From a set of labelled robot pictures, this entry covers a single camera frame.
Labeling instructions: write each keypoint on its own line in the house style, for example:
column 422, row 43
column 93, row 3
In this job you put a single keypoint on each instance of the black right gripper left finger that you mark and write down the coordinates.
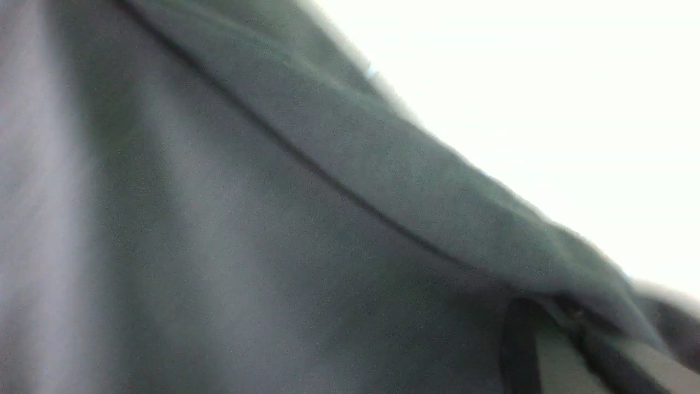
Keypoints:
column 520, row 364

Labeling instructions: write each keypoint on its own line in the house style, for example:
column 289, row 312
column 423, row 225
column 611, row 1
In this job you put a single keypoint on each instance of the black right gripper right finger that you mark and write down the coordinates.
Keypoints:
column 625, row 364

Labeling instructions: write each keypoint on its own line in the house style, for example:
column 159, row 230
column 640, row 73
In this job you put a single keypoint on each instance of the dark gray long-sleeve top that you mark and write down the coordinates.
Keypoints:
column 212, row 197

